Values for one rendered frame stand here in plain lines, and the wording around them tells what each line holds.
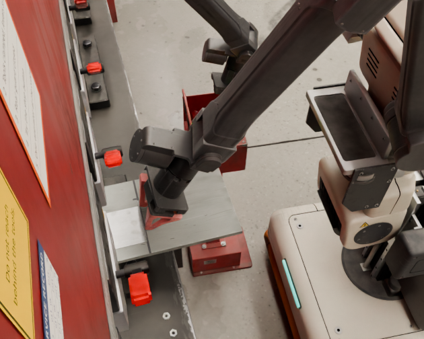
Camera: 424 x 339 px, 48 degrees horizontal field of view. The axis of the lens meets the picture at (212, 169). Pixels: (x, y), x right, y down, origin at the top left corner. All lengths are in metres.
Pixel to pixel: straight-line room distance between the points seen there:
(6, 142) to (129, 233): 0.77
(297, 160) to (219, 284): 0.76
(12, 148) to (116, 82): 1.25
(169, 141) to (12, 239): 0.62
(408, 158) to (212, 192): 0.40
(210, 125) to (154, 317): 0.45
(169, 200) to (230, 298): 1.15
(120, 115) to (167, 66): 1.55
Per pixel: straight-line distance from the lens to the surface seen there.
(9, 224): 0.17
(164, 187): 0.85
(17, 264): 0.17
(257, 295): 1.98
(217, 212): 0.96
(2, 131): 0.19
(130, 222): 0.96
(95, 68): 0.79
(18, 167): 0.20
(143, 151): 0.77
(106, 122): 1.33
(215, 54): 1.31
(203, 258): 1.91
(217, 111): 0.70
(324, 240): 1.82
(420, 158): 0.82
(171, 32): 3.12
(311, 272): 1.74
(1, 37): 0.23
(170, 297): 1.02
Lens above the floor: 1.80
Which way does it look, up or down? 51 degrees down
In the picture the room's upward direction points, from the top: 1 degrees clockwise
